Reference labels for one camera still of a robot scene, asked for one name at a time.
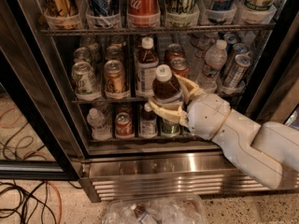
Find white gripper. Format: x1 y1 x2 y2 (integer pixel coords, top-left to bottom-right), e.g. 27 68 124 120
149 75 231 140

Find brown tea bottle blue label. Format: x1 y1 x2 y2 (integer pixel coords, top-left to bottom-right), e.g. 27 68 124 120
152 64 183 109

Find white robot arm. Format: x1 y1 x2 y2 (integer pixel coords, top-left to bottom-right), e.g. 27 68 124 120
149 73 299 189

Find green can bottom shelf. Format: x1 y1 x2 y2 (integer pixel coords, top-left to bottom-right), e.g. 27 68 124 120
161 119 180 137

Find tea bottle bottom shelf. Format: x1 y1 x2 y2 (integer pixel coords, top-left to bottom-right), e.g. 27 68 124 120
139 103 158 138

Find clear water bottle middle shelf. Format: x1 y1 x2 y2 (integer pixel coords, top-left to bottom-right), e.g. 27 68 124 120
196 39 227 92

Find clear water bottle shelf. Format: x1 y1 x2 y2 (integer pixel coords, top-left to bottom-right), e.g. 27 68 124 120
87 108 112 141
196 39 227 92

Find red cola can bottom shelf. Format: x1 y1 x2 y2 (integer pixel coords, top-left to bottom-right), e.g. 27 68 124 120
115 112 134 139

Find front gold can middle shelf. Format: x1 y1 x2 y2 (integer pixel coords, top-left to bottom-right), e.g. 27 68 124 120
104 60 126 99

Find gold can shelf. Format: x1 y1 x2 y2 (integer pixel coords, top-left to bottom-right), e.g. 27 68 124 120
104 60 126 99
106 46 124 62

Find clear water bottle bottom shelf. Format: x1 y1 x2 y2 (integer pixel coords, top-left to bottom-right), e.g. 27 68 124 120
87 108 112 141

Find green white can top shelf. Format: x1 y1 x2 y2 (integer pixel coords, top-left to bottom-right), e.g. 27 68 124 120
165 0 195 27

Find red blue can top shelf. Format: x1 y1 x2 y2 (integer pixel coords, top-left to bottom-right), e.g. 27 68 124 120
204 0 234 24

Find blue white can top shelf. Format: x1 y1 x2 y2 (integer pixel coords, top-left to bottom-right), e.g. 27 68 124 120
88 0 120 28

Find yellow can top shelf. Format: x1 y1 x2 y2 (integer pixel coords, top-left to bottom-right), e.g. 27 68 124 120
46 0 78 30

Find front red cola can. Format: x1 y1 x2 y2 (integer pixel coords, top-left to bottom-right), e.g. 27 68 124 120
170 57 189 77

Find rear red cola can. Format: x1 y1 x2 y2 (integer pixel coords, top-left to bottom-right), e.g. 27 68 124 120
164 44 185 63

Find front silver slim can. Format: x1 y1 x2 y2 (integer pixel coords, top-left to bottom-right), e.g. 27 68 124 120
222 54 251 88

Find silver slim can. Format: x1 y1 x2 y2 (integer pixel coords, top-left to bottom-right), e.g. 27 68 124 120
223 43 249 76
222 54 251 88

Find front white green can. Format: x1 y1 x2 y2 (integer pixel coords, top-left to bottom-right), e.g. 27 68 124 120
72 62 101 101

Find clear plastic bin of bottles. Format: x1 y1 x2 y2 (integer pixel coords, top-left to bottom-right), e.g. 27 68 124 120
101 194 208 224

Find middle white green can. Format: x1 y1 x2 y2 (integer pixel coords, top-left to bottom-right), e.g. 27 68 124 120
74 47 93 65

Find white green can top right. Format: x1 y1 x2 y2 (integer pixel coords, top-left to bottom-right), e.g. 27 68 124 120
237 0 275 24

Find black and orange floor cables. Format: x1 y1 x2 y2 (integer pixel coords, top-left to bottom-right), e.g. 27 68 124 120
0 107 82 224

